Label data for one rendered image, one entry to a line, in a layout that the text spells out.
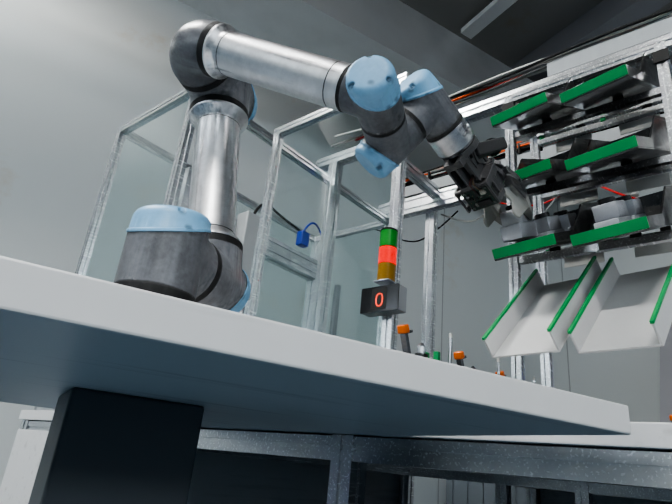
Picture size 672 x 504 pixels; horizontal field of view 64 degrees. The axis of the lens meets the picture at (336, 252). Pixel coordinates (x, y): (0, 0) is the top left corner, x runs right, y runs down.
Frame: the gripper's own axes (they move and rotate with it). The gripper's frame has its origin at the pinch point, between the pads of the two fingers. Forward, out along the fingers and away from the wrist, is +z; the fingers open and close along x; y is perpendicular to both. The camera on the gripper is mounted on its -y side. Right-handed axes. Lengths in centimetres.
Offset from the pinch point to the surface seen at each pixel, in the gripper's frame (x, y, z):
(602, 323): 12.2, 17.3, 15.2
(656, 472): 25, 48, 9
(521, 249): 1.3, 7.5, 2.7
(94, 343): 15, 73, -50
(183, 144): -103, -27, -48
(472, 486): -133, -27, 177
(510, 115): -0.3, -21.4, -10.9
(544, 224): 2.5, -2.4, 5.7
